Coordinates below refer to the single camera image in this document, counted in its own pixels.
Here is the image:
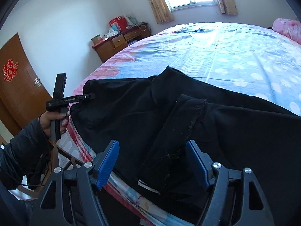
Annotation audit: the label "person's left forearm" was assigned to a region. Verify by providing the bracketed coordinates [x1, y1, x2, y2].
[0, 118, 54, 191]

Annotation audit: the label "wooden desk with drawers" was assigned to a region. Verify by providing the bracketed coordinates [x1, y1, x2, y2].
[92, 23, 151, 63]

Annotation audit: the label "black pants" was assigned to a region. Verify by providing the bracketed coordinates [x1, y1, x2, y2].
[71, 66, 301, 226]

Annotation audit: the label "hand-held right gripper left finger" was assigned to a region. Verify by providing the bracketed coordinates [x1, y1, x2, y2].
[29, 140, 120, 226]

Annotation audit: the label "red paper door decoration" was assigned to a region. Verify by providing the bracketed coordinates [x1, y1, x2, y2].
[2, 58, 18, 82]

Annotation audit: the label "bed with patterned sheet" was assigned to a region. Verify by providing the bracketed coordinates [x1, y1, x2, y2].
[56, 22, 301, 226]

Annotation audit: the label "red gift bag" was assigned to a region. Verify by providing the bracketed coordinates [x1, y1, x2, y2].
[109, 15, 128, 32]

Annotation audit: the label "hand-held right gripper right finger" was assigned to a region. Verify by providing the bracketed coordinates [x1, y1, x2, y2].
[185, 140, 275, 226]

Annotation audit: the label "pink folded blanket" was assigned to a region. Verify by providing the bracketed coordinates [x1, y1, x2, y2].
[273, 18, 301, 45]

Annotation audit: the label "person's left hand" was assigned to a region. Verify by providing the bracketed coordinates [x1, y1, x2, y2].
[39, 111, 70, 137]

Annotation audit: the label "brown wooden door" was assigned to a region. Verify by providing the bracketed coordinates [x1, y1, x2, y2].
[0, 33, 53, 137]

